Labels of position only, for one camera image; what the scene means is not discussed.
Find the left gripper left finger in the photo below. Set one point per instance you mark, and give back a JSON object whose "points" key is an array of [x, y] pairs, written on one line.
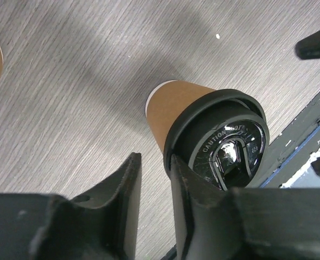
{"points": [[111, 210]]}

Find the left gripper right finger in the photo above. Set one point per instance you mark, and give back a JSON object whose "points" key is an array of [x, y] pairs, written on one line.
{"points": [[207, 222]]}

